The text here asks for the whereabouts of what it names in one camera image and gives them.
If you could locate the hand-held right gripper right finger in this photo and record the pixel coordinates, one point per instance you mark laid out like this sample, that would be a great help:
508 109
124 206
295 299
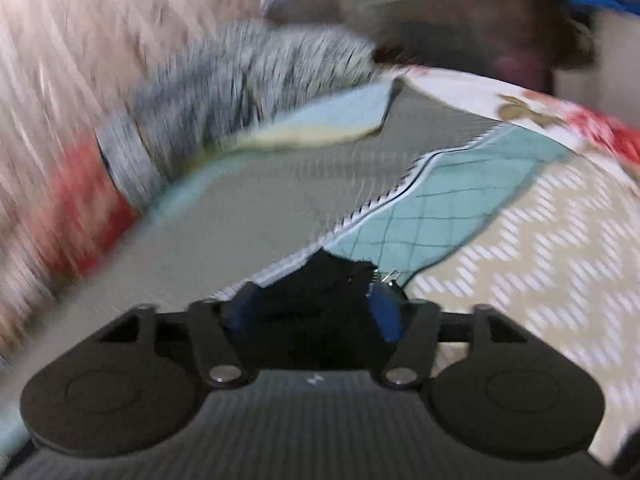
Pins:
389 317

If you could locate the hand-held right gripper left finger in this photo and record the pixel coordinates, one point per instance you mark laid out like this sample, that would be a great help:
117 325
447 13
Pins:
239 316

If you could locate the black pants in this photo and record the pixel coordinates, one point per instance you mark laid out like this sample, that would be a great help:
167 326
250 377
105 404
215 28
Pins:
315 305

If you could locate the teal grey beige patterned bedspread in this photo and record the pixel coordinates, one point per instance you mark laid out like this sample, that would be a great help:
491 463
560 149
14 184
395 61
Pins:
240 200

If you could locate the light blue yellow cloth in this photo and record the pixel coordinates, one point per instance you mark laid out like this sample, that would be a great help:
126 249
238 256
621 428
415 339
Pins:
325 112

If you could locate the white red floral sheet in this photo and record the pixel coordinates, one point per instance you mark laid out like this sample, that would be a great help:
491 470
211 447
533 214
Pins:
575 110

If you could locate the floral patchwork quilt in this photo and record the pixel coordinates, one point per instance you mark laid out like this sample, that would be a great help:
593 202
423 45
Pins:
75 85

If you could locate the white storage box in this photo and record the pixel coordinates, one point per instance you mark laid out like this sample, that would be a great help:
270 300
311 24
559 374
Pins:
617 55

